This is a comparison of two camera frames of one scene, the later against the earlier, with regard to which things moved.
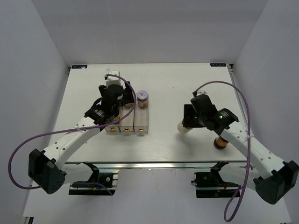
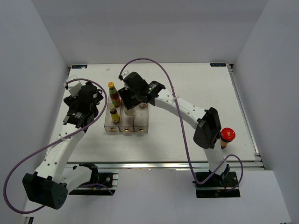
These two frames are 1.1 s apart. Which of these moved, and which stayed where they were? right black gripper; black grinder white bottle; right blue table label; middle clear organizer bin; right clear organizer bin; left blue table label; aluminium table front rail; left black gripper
Moved: right black gripper; black grinder white bottle; left black gripper
Stayed: right blue table label; left blue table label; aluminium table front rail; middle clear organizer bin; right clear organizer bin
